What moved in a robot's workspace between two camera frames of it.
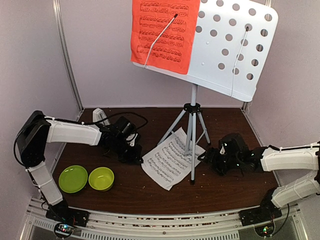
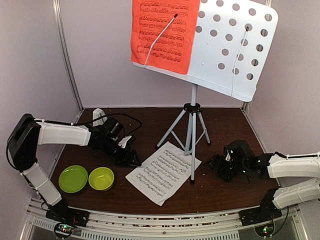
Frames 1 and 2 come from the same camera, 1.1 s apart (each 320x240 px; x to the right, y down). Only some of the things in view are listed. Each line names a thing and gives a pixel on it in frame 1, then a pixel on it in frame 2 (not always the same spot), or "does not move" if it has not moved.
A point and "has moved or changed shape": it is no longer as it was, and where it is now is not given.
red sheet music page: [163, 33] does not move
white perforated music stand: [231, 41] does not move
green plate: [73, 178] does not move
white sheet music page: [167, 162] has moved or changed shape
